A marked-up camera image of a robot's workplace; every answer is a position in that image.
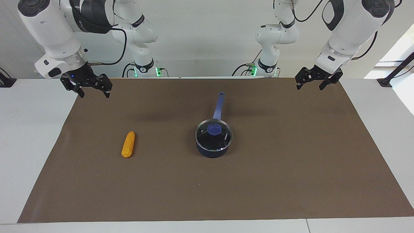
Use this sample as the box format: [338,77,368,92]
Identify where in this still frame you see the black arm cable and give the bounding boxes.
[289,0,403,61]
[87,28,127,66]

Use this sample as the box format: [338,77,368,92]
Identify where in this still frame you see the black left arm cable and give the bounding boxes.
[289,0,403,61]

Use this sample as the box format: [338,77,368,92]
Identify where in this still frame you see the black right base cable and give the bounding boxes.
[122,62,137,78]

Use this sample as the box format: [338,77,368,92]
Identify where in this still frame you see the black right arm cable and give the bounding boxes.
[87,28,127,66]

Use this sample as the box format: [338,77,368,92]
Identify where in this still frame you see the black stand with pole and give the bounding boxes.
[376,52,414,88]

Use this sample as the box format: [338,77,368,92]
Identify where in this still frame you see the orange corn cob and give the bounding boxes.
[121,131,136,158]

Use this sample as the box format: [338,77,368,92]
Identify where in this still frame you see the glass lid with blue knob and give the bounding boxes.
[195,119,233,152]

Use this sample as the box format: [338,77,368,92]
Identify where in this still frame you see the brown table mat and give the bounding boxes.
[18,77,414,224]

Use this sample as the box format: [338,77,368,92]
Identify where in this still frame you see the dark blue pot with handle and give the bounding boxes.
[195,92,233,159]

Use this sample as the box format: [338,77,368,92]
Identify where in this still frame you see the black base cable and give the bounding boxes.
[231,49,263,77]
[122,62,137,78]

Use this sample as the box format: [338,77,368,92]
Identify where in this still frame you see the black clamp foot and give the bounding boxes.
[0,67,17,88]

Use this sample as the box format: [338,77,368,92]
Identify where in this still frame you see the black left base cable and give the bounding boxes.
[231,49,263,77]

